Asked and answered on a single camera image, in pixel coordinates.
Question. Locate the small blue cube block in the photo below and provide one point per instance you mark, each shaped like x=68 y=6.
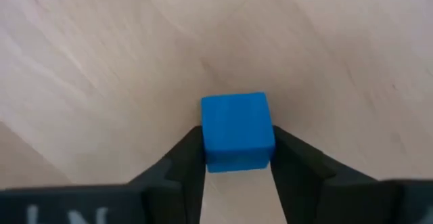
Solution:
x=236 y=129

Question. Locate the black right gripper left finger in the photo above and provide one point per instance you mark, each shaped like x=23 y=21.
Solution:
x=169 y=190

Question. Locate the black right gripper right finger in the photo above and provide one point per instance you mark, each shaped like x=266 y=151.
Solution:
x=321 y=190

